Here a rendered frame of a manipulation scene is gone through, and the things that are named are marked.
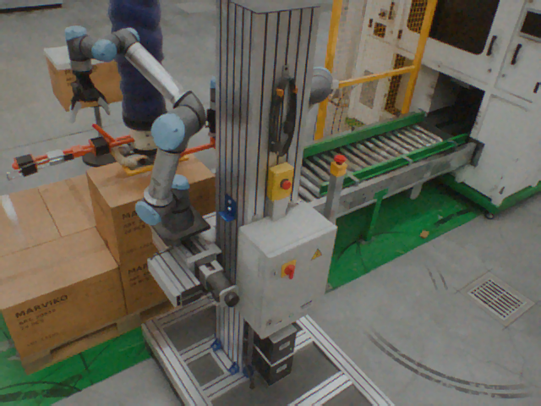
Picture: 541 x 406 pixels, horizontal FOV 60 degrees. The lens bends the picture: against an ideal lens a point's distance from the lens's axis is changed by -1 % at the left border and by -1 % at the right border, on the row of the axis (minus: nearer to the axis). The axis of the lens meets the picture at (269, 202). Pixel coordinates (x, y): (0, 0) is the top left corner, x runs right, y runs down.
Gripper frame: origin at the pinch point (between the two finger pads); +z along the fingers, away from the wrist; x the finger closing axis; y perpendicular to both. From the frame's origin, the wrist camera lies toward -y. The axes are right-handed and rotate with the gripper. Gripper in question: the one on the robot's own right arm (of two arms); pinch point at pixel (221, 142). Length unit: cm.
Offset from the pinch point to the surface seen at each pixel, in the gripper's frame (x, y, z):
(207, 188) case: -6.0, 4.8, 30.8
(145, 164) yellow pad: -14.9, 35.9, 10.9
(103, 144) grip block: -24, 53, -1
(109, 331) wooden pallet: -10, 71, 117
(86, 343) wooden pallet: -8, 86, 117
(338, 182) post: 27, -64, 29
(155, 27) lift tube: -16, 25, -57
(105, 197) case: -16, 59, 24
